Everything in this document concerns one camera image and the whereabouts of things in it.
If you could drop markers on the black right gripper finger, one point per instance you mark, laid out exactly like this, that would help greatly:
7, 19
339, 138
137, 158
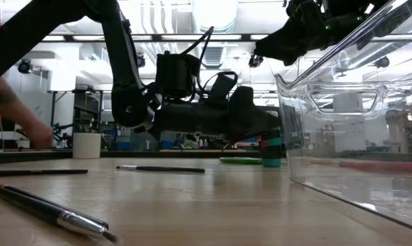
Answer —
284, 48

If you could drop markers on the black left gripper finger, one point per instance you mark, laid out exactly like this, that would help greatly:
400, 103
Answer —
246, 119

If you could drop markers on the teal paint bottle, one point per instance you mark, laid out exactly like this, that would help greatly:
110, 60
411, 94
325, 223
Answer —
271, 150

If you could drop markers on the black paintbrush long silver ferrule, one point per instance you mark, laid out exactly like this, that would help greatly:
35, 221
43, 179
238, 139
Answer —
164, 169

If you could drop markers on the long black pencil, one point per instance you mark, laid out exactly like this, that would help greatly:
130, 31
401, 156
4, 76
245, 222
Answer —
38, 173

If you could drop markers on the thick black paintbrush chrome ferrule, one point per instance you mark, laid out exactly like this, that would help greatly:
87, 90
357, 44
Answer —
38, 206

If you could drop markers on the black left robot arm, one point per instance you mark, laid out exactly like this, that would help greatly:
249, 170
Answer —
123, 68

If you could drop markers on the black ceiling spotlight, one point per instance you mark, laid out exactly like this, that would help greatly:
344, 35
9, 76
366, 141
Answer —
254, 62
141, 61
381, 62
24, 66

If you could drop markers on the small green plant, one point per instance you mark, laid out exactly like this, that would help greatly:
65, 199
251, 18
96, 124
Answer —
87, 128

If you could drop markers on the white plant pot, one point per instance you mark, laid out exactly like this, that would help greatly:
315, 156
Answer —
86, 146

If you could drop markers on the clear plastic bin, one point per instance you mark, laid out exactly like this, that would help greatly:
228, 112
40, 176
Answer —
328, 198

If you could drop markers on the person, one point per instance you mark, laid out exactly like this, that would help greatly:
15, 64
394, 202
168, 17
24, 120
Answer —
21, 116

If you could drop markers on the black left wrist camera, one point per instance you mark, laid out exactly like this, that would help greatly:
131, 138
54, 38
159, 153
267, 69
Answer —
222, 87

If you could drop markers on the black aluminium table frame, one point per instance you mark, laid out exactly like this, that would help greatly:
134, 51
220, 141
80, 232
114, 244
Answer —
140, 154

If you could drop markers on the black background workstation frame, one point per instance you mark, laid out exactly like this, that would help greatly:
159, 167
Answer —
53, 112

